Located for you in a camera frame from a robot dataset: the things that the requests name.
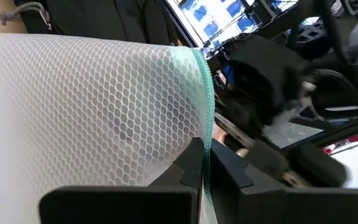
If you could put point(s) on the white mesh pouch teal trim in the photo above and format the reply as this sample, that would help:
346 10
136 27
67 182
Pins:
73 109

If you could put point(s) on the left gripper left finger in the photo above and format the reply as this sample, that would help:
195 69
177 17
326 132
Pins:
120 205

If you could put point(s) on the black backpack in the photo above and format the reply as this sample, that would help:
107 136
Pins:
104 18

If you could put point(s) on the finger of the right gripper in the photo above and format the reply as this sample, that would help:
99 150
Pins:
267 158
319 168

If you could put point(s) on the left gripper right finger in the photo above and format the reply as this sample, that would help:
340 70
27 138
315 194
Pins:
291 207

